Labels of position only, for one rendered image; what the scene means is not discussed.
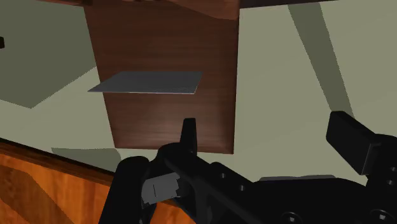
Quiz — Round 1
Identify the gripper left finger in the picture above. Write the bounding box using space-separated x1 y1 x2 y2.
98 117 258 224

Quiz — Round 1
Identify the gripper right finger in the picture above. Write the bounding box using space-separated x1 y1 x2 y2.
325 110 397 224

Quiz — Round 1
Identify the grey flat board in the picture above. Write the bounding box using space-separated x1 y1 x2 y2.
87 71 204 95

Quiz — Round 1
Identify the orange wooden table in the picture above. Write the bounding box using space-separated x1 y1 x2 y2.
0 137 196 224

